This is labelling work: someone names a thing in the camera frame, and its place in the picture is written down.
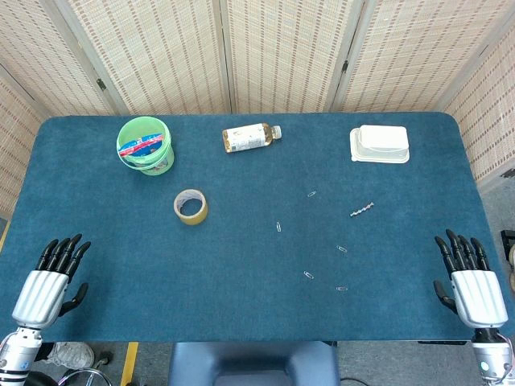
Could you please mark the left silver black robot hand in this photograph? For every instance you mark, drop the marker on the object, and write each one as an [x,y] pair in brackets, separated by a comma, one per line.
[40,295]

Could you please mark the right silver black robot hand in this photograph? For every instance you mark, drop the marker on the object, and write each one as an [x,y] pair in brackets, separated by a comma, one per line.
[479,297]

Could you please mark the metal screw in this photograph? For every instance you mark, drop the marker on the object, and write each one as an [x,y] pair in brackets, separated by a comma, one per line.
[362,210]

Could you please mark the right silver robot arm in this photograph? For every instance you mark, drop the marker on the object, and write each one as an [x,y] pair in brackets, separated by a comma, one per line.
[489,356]

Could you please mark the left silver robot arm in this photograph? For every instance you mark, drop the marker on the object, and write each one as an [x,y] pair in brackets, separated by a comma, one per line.
[18,356]

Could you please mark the white sneaker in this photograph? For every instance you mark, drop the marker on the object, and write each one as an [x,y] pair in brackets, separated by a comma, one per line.
[74,354]

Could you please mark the woven folding screen panel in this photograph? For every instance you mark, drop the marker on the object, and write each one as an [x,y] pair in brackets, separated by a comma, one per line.
[161,52]
[16,153]
[285,52]
[414,52]
[44,52]
[491,128]

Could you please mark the yellow packing tape roll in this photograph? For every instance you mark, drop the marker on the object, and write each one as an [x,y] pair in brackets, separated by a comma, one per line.
[197,217]

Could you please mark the green plastic bucket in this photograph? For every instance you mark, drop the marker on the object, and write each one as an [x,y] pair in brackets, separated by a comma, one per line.
[159,163]

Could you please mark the blue red snack packet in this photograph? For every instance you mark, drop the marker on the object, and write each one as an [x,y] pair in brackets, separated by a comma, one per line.
[138,146]

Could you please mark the white plastic food container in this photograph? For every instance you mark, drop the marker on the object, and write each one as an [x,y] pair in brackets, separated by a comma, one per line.
[380,142]

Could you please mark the blue felt table cover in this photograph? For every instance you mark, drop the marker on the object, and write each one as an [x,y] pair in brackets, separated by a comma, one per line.
[241,257]

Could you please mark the dark metal screen hinge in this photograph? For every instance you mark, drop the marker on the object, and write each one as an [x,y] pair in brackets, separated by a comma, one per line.
[344,66]
[101,84]

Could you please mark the yellow drink plastic bottle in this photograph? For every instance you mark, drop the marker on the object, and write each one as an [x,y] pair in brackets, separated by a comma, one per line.
[245,138]

